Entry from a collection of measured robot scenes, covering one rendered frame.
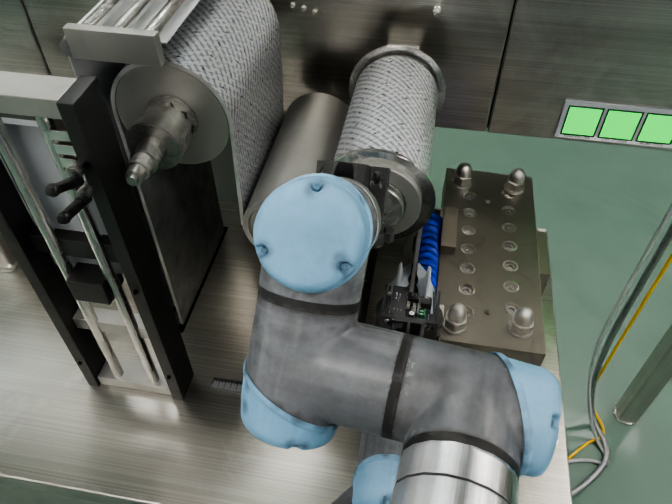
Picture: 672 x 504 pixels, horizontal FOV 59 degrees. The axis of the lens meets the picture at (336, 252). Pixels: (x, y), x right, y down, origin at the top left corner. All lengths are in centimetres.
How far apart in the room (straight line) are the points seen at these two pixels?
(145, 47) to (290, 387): 40
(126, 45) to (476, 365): 47
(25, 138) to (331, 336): 43
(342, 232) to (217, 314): 73
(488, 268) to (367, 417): 60
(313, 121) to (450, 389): 58
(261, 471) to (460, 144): 231
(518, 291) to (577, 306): 143
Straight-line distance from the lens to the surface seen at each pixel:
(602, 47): 101
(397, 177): 70
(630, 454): 211
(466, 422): 39
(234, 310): 108
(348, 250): 37
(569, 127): 107
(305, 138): 87
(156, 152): 69
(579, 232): 267
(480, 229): 104
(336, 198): 37
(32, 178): 76
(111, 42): 69
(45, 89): 64
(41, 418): 105
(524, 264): 101
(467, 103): 104
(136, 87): 75
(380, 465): 65
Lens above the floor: 174
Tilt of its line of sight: 47 degrees down
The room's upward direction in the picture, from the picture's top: straight up
